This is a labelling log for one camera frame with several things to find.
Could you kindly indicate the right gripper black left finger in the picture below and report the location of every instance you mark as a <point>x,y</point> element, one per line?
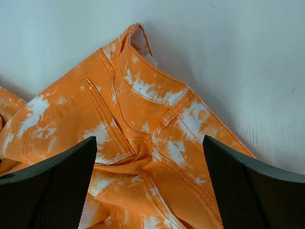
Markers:
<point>49,194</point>

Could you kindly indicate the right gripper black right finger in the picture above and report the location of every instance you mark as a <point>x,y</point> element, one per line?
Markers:
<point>251,194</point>

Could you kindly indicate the orange white tie-dye trousers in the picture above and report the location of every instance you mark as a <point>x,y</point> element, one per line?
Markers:
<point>150,171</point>

